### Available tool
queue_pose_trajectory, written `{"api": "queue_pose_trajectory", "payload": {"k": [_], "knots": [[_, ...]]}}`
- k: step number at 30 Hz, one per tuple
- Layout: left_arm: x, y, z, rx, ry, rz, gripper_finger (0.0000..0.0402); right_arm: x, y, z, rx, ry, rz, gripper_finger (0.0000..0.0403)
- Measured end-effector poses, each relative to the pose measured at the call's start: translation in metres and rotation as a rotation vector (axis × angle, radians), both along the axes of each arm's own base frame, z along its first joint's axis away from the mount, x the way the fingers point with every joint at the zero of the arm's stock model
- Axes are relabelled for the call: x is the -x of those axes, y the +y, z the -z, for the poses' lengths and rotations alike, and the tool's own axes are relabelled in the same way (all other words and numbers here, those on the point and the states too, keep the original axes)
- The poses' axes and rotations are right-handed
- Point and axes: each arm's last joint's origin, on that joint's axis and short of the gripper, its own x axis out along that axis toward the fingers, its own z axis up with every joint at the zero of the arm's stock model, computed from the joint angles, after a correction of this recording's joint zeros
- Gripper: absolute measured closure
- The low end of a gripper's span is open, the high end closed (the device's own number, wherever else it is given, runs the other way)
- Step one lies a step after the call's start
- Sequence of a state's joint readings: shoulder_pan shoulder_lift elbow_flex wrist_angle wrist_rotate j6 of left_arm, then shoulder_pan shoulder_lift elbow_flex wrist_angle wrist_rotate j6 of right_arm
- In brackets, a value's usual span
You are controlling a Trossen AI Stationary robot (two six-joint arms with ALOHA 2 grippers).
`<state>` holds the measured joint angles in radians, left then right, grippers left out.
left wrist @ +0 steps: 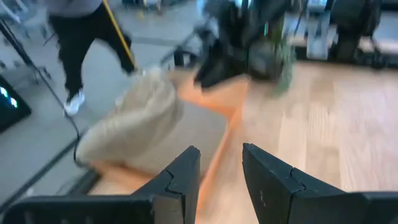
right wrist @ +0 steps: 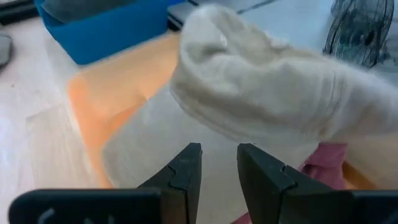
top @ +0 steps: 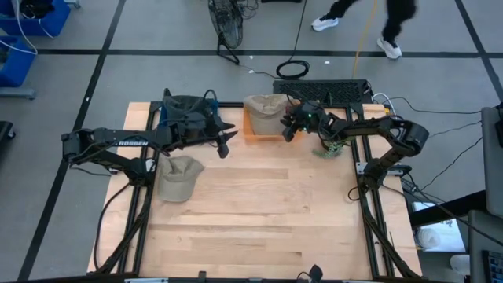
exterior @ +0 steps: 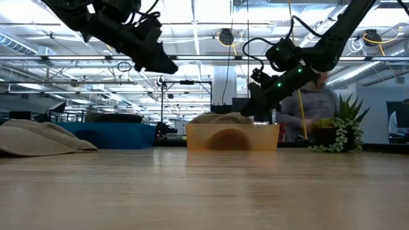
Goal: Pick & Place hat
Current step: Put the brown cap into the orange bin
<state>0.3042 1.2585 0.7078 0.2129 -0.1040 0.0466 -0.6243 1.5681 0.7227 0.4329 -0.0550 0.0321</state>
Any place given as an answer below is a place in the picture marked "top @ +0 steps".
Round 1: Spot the white cable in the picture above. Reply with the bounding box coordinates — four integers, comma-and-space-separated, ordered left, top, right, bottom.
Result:
372, 92, 398, 130

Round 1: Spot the coiled black cable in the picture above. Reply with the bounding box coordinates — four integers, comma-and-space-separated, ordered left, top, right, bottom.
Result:
275, 0, 311, 81

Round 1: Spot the person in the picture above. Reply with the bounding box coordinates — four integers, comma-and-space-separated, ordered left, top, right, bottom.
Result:
310, 0, 417, 61

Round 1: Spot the beige baseball cap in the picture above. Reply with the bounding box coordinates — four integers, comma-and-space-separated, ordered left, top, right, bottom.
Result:
157, 155, 205, 203
243, 94, 294, 137

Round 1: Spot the grey desk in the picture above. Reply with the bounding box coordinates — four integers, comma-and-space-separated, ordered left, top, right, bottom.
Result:
481, 105, 503, 219
467, 209, 503, 283

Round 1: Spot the dark grey baseball cap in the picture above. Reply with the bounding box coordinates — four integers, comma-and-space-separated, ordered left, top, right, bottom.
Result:
162, 94, 216, 130

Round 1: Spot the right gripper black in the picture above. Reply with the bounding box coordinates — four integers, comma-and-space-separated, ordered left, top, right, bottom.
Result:
280, 101, 335, 143

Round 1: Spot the black floor fan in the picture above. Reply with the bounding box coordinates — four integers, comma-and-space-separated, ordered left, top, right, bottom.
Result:
207, 0, 244, 66

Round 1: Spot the yellow hanging cable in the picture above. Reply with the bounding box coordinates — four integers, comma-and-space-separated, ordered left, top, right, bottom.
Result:
351, 0, 380, 79

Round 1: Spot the orange plastic bin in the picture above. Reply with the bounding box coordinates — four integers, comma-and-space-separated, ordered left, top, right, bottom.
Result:
242, 102, 304, 143

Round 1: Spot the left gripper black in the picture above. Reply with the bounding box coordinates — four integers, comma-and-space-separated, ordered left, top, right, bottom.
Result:
160, 117, 239, 159

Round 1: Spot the black perforated panel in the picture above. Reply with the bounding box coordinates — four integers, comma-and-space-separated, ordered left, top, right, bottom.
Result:
272, 79, 373, 105

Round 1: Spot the white paper sheet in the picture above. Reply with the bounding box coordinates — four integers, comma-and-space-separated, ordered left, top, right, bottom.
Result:
412, 202, 467, 252

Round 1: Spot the blue cart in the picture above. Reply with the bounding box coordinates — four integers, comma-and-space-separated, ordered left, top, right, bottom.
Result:
0, 0, 72, 39
0, 35, 37, 88

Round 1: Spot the blue plastic bin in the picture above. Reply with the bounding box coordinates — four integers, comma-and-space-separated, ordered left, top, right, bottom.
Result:
158, 97, 222, 137

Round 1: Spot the potted succulent plant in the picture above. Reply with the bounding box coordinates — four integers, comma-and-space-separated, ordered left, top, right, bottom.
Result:
312, 139, 347, 160

